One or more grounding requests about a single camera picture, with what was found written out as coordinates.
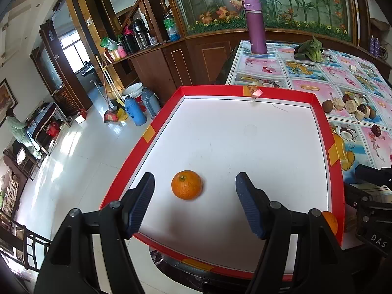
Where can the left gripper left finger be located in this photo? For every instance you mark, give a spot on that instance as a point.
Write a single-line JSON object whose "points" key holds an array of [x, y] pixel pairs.
{"points": [[137, 202]]}

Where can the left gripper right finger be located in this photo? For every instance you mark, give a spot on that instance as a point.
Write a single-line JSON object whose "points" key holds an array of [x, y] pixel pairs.
{"points": [[255, 204]]}

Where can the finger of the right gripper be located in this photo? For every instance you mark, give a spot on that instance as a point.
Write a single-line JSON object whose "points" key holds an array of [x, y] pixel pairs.
{"points": [[364, 203], [378, 177]]}

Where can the orange tangerine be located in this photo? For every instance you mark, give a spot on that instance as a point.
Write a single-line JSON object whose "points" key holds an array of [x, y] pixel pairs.
{"points": [[332, 221], [187, 185]]}

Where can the brown longan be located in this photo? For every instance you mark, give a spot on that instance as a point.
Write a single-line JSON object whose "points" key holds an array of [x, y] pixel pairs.
{"points": [[372, 113], [357, 100], [328, 106]]}

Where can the dark jujube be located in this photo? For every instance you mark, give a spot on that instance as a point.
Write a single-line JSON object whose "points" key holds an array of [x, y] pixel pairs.
{"points": [[376, 130], [362, 108]]}

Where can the round beige cake piece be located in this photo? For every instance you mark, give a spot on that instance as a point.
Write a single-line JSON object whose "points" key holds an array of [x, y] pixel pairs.
{"points": [[359, 115]]}

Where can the red white box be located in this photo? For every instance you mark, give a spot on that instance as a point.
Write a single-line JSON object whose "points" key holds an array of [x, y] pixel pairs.
{"points": [[282, 140]]}

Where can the red jujube top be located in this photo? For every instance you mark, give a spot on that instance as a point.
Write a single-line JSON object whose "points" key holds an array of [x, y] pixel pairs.
{"points": [[346, 97]]}

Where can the blue thermos flask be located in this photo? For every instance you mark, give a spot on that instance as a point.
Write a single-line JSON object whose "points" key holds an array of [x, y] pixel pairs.
{"points": [[134, 111]]}

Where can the colourful fruit print tablecloth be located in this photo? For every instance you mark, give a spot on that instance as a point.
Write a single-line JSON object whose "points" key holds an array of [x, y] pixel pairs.
{"points": [[329, 79]]}

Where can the grey thermos flask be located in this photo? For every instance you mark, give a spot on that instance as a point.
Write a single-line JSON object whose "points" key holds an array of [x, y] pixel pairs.
{"points": [[151, 102]]}

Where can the white bucket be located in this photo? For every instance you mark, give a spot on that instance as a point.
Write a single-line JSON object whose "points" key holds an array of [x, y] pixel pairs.
{"points": [[134, 91]]}

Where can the purple bottles pair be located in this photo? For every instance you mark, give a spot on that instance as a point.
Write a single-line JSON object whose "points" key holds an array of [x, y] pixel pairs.
{"points": [[374, 46]]}

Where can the green bok choy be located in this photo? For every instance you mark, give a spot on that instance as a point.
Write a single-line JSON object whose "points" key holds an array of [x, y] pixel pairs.
{"points": [[311, 49]]}

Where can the black thermos jug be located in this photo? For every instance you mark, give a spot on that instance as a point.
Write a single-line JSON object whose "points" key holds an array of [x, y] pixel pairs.
{"points": [[140, 33]]}

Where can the green plastic bottle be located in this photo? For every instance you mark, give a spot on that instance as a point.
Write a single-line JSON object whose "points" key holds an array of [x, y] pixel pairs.
{"points": [[171, 27]]}

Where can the purple thermos bottle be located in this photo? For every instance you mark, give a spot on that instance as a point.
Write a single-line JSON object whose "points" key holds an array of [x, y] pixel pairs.
{"points": [[255, 23]]}

